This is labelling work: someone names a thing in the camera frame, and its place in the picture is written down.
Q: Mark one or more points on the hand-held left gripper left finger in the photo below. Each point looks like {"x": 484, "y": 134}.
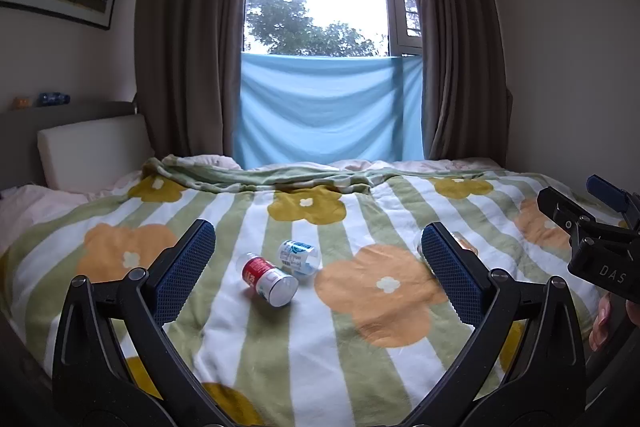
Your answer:
{"x": 182, "y": 274}

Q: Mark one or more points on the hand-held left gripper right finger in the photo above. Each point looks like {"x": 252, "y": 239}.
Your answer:
{"x": 450, "y": 279}

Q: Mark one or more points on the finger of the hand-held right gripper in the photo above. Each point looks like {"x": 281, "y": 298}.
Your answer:
{"x": 560, "y": 207}
{"x": 607, "y": 191}

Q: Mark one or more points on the red-label white bottle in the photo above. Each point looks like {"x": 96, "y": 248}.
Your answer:
{"x": 265, "y": 279}

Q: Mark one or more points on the clear cup with orange label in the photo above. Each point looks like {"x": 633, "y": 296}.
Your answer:
{"x": 466, "y": 244}

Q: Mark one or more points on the clear cup with blue label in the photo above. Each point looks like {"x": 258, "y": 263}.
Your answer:
{"x": 299, "y": 257}

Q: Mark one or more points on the person's right hand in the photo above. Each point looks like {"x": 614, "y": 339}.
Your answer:
{"x": 602, "y": 317}

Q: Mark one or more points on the striped floral blanket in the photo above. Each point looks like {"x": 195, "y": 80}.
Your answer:
{"x": 310, "y": 332}

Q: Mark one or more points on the white headboard cushion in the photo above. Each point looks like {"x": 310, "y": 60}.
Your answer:
{"x": 95, "y": 152}

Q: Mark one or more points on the brown curtain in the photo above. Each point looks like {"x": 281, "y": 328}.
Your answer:
{"x": 190, "y": 37}
{"x": 460, "y": 37}

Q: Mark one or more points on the grey headboard shelf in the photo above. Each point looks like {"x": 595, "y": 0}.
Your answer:
{"x": 60, "y": 114}

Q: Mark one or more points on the light blue cloth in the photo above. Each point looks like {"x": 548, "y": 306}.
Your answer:
{"x": 325, "y": 117}

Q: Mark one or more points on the small blue item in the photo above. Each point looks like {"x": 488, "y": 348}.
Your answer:
{"x": 54, "y": 98}

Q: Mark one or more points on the small orange item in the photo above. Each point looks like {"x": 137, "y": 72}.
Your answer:
{"x": 21, "y": 102}

